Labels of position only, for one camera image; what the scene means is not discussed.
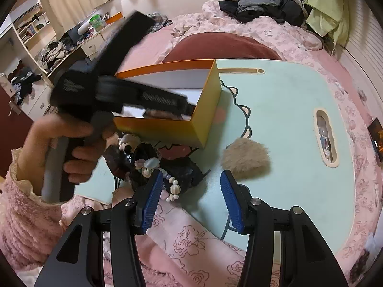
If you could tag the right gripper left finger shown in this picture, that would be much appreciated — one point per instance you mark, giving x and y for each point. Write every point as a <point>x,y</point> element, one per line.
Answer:
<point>147,198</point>

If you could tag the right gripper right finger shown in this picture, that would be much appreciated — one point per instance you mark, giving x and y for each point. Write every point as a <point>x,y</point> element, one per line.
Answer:
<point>237,199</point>

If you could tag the beaded charm keychain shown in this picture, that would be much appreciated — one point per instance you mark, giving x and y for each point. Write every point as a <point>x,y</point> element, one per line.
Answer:
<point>143,169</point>

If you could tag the beige furry pouch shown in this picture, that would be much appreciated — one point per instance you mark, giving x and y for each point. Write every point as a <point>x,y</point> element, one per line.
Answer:
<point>246,159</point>

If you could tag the black patterned cloth pouch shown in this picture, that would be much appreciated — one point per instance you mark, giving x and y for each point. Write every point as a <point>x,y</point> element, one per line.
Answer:
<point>183,168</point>

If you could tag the small cartoon figurine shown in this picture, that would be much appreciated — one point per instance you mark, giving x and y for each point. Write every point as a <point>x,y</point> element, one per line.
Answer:
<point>128,143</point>

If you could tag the pink fuzzy sleeve forearm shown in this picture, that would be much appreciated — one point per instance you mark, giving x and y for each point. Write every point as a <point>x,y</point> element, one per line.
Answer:
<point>30,228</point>

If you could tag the person's left hand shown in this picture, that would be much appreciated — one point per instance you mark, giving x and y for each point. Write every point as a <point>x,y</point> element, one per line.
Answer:
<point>42,135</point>

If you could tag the white desk with drawer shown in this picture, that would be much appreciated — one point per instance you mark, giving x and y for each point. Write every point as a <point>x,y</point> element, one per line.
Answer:
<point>31,59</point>

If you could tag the pink floral blanket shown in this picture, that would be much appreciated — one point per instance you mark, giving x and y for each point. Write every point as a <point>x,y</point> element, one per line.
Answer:
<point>263,37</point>

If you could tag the mint green lap table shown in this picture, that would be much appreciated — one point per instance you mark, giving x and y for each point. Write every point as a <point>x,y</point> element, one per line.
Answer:
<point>290,109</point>

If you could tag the patterned clothes heap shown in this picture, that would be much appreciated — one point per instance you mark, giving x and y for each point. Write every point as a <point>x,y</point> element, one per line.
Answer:
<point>160,21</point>

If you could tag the orange cardboard box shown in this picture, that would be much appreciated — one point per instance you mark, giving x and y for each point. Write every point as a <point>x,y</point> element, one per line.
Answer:
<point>178,99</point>

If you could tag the dark red pillow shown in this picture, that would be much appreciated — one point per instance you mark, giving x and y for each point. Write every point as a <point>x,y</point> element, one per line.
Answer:
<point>219,46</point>

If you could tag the small digital clock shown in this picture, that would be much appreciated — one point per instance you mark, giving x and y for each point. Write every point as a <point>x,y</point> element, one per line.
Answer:
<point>375,131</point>

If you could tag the pile of dark clothes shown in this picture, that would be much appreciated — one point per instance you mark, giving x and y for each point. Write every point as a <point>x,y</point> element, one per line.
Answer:
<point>244,11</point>

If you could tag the light green hanging garment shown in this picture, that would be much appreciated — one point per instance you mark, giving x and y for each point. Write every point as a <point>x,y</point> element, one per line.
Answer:
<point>330,17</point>

